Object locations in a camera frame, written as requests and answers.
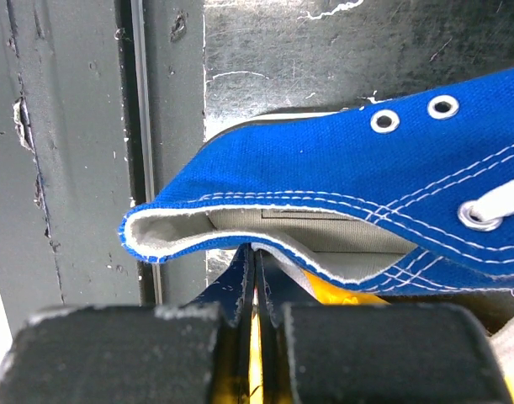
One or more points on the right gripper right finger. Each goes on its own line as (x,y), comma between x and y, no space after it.
(411,352)

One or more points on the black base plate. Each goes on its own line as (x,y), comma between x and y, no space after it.
(101,104)

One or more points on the white shoelace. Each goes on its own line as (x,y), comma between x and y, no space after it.
(496,204)

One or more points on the blue sneaker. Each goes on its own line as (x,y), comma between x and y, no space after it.
(375,199)

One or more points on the black marble pattern mat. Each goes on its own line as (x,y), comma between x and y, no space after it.
(263,57)

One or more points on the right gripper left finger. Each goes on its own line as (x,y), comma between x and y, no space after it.
(195,353)

